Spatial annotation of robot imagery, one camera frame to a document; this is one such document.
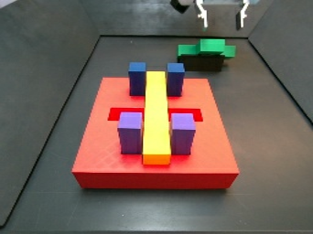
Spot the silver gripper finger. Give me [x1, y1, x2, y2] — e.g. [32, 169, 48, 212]
[194, 0, 207, 29]
[235, 0, 249, 29]

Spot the green bridge-shaped object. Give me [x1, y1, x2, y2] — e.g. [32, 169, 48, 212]
[178, 39, 235, 59]

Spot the black angle fixture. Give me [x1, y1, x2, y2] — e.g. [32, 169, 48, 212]
[178, 55, 225, 72]

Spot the red base board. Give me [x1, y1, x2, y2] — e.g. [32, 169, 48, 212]
[72, 78, 239, 189]

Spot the blue block right rear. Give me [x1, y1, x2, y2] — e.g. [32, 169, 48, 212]
[166, 63, 184, 97]

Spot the blue block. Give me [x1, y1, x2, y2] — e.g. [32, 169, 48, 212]
[166, 63, 184, 97]
[128, 62, 147, 96]

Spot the blue block left rear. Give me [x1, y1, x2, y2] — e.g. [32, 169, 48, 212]
[128, 62, 147, 96]

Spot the purple block right front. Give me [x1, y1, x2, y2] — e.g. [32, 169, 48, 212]
[171, 113, 195, 155]

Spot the purple block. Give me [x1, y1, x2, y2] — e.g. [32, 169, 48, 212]
[171, 113, 195, 155]
[118, 112, 142, 154]

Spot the purple block left front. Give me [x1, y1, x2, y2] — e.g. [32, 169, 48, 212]
[118, 112, 142, 154]

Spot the yellow long bar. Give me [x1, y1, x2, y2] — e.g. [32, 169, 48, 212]
[143, 71, 171, 165]

